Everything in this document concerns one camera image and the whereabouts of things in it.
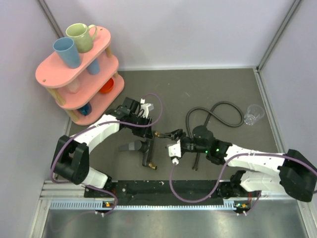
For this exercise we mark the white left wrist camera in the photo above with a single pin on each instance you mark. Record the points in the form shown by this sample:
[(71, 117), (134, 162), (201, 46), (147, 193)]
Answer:
[(145, 108)]

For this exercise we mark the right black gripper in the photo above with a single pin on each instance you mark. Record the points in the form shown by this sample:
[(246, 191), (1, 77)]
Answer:
[(176, 134)]

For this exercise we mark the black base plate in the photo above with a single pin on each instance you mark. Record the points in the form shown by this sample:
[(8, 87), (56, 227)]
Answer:
[(158, 192)]

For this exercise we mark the translucent pink cup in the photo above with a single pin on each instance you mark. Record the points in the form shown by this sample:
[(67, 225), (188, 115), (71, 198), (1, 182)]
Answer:
[(73, 87)]

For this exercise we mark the blue plastic tumbler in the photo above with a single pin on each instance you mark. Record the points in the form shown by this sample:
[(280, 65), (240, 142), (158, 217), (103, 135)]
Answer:
[(66, 49)]

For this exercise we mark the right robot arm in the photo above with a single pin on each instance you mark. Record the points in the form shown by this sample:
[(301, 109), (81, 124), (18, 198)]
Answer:
[(291, 172)]

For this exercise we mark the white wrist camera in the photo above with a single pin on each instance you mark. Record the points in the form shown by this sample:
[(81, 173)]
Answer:
[(174, 152), (145, 108)]

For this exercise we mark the black fitting with brass connectors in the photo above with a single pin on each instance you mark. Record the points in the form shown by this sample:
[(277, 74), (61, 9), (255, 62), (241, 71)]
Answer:
[(146, 147)]

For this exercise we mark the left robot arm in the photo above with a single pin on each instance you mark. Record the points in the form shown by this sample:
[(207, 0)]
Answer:
[(71, 158)]

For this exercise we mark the grey slotted cable duct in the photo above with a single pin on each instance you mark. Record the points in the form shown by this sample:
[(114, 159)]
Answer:
[(104, 204)]

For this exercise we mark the small blue cup middle shelf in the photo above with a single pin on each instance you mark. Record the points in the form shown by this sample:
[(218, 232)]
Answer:
[(94, 68)]

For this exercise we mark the orange bowl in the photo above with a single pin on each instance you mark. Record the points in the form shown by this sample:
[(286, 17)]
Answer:
[(107, 87)]

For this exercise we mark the clear plastic cup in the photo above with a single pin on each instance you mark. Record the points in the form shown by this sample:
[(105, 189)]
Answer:
[(254, 114)]

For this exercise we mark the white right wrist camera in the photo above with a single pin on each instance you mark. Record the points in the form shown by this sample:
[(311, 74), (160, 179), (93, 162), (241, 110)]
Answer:
[(174, 152)]

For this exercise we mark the dark blue cup bottom shelf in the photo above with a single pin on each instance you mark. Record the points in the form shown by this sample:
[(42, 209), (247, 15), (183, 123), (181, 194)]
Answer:
[(85, 110)]

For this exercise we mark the green ceramic mug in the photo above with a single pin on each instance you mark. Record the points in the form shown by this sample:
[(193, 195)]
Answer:
[(82, 35)]

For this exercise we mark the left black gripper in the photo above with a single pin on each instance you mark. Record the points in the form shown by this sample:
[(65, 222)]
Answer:
[(145, 132)]

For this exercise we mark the pink three-tier shelf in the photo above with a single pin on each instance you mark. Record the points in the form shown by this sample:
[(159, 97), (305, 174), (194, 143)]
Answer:
[(54, 75)]

